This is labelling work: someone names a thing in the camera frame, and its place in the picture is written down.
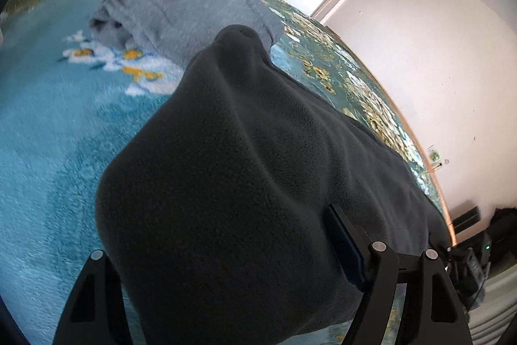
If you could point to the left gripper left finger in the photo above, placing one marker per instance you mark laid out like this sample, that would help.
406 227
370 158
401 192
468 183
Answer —
94 312

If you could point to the grey folded fleece garment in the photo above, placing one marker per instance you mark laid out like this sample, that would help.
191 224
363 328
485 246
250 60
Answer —
178 29

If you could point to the dark grey fleece jacket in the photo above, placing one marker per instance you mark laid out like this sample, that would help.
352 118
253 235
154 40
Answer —
213 214

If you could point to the teal floral bed blanket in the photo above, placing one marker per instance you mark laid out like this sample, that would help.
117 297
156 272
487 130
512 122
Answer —
69 104

